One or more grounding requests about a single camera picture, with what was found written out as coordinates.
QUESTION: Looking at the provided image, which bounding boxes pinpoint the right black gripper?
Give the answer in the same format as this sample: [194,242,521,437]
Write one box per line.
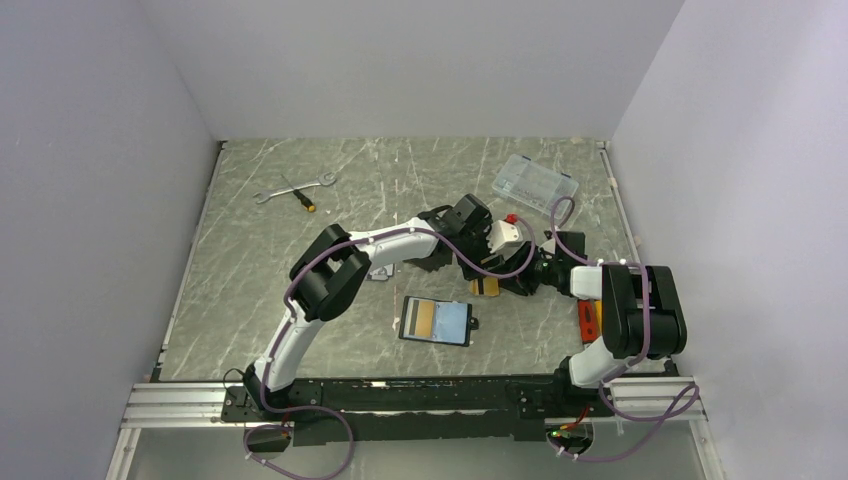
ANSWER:
[489,242,561,297]

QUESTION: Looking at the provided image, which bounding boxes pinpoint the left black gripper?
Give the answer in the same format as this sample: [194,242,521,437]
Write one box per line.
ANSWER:
[455,219,505,281]

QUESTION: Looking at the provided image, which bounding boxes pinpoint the tan wooden block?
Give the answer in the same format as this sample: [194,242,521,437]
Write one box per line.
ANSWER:
[469,276,501,297]

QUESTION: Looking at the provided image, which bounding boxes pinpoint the black leather card holder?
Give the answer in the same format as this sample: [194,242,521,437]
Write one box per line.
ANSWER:
[398,296,480,347]

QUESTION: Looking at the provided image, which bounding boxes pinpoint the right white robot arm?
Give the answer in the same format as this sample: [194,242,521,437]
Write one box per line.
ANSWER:
[497,231,688,415]

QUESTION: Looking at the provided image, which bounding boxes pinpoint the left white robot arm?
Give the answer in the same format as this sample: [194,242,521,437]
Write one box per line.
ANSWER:
[243,194,494,420]

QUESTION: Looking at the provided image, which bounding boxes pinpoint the clear plastic organizer box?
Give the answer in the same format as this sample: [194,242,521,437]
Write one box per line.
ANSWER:
[492,154,579,222]

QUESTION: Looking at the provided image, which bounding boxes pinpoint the silver open-end wrench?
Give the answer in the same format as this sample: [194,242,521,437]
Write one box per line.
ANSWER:
[253,172,338,204]

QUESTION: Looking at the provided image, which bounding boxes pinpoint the black yellow screwdriver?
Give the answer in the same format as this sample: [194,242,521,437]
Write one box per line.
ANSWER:
[282,175,316,213]

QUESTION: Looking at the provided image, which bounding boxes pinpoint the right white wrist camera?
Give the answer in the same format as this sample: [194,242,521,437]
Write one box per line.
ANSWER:
[539,238,557,256]

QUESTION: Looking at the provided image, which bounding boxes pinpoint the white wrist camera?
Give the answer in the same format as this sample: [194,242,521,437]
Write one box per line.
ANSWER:
[487,220,525,260]
[539,238,557,256]

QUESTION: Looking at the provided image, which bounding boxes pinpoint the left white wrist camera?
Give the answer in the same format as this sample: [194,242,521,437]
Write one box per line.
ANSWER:
[487,220,525,260]

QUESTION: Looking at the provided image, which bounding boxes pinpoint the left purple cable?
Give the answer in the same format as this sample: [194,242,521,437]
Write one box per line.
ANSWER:
[243,215,538,480]

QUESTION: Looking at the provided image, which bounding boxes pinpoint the orange handled tool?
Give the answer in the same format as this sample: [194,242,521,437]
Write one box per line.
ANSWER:
[577,300,601,345]

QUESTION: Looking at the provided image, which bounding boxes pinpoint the yellow handled tool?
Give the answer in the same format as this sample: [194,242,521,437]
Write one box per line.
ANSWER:
[594,300,603,335]

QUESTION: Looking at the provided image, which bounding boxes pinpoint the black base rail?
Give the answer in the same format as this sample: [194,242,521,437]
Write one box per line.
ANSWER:
[221,371,612,446]

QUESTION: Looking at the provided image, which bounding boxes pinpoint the aluminium frame rail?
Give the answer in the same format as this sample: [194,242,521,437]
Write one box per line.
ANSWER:
[121,382,226,429]

